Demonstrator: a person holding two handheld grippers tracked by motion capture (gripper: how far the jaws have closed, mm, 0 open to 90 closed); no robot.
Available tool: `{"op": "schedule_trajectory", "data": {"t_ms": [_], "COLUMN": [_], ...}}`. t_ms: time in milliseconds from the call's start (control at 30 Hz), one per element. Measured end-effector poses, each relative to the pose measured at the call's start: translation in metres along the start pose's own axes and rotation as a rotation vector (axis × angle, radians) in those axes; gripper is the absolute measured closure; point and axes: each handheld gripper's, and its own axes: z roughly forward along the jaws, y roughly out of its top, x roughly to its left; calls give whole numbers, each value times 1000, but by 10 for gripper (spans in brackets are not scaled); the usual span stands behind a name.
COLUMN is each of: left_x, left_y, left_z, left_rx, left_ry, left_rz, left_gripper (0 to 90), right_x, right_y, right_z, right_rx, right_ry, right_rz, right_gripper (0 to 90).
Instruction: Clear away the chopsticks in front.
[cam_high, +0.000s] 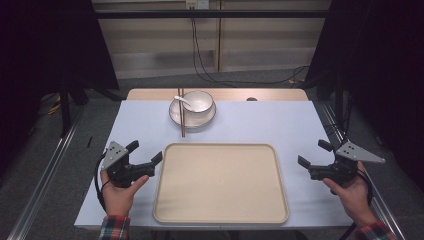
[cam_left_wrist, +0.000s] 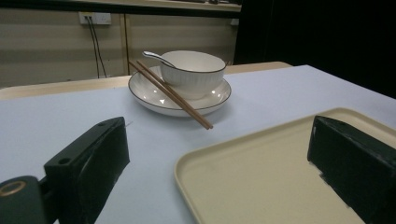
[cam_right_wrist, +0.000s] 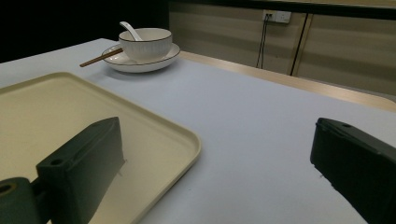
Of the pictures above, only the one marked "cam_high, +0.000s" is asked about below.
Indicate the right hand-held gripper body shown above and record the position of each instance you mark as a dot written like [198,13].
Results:
[353,154]

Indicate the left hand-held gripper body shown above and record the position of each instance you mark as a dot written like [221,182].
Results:
[117,168]

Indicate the person's left hand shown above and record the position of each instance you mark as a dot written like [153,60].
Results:
[117,200]

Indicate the person's right hand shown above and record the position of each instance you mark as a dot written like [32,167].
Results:
[355,196]

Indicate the brown wooden chopstick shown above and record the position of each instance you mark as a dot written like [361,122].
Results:
[180,113]
[183,128]

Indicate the black metal stand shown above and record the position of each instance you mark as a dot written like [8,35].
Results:
[65,110]
[339,106]

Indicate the pale blue table cover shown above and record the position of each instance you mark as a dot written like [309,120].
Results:
[260,126]

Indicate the white plate with dark rim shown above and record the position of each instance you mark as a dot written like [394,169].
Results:
[200,120]

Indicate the white ceramic spoon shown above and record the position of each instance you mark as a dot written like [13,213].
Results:
[181,99]

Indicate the beige rectangular tray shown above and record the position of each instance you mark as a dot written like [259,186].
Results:
[220,183]

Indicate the white bowl with dark rim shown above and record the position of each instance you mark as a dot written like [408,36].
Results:
[203,100]

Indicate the dark round table grommet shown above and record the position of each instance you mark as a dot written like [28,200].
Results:
[251,99]

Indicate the black curtain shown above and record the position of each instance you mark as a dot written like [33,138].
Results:
[50,43]
[383,66]

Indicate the light wooden table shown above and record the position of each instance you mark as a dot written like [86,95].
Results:
[233,94]

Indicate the person's dark clothing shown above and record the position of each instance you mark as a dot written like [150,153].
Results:
[233,235]

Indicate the aluminium floor rail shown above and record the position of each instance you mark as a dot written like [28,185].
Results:
[383,206]
[43,183]

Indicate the black horizontal frame bar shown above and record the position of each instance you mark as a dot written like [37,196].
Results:
[250,14]

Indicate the white wall socket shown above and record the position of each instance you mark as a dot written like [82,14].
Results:
[197,4]

